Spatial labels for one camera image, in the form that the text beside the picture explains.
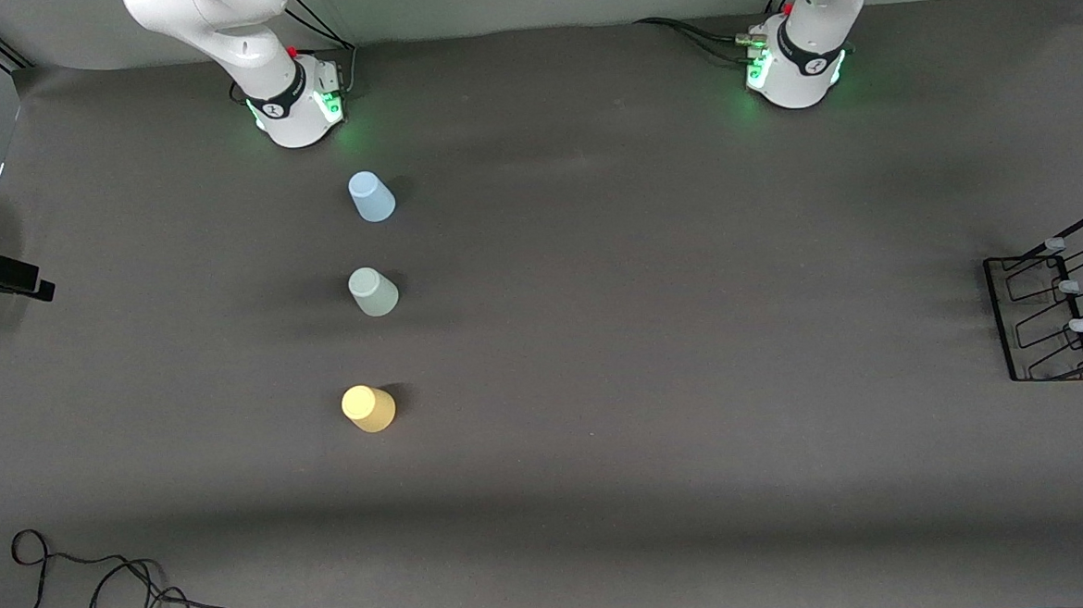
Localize pale green plastic cup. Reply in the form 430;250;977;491
347;266;401;319

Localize pale blue plastic cup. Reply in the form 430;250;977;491
347;169;398;225

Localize yellow plastic cup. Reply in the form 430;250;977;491
340;383;398;436

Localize grey table cover sheet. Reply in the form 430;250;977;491
0;0;1083;608

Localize loose black cable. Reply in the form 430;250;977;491
0;517;249;608

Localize black right arm base cables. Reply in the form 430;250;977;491
284;0;362;103

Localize black arm base cables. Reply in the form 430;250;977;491
633;9;771;70
284;0;362;103

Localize black left arm base cables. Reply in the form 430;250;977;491
633;9;771;70

